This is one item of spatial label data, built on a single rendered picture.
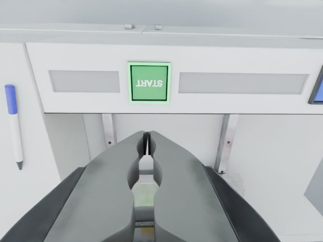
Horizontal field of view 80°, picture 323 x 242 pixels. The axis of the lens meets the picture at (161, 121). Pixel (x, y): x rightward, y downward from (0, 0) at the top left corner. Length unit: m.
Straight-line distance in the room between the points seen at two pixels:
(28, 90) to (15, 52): 0.05
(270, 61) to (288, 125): 0.28
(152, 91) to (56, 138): 0.18
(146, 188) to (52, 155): 0.23
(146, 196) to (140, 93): 0.31
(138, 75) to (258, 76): 0.17
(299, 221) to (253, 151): 0.46
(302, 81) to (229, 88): 0.10
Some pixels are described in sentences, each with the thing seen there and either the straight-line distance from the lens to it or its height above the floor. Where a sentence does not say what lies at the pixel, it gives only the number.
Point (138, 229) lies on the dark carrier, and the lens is 0.58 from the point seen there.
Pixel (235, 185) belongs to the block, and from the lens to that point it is 0.51.
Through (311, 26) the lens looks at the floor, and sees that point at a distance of 1.53.
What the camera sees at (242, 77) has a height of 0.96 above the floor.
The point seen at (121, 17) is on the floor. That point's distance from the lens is 1.23.
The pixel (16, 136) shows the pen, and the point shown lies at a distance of 0.34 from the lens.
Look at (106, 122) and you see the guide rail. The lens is 0.43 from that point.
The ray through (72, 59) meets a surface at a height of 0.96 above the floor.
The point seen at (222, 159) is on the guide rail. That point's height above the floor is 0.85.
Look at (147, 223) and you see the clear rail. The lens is 0.56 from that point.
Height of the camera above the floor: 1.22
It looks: 62 degrees down
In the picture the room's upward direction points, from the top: 175 degrees clockwise
